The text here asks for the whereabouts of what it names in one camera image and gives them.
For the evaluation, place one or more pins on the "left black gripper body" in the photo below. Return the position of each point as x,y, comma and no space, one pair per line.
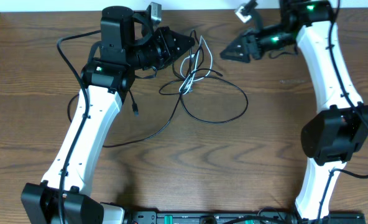
153,53

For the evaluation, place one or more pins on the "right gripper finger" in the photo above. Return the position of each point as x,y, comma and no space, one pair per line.
234,56
241,46

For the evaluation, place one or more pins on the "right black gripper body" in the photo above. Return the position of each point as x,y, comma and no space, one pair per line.
270,38

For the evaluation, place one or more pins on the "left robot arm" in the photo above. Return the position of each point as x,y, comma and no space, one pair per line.
129,41

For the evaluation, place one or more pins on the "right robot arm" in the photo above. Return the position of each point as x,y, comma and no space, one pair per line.
340,126

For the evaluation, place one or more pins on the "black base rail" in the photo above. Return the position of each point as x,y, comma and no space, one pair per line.
264,216

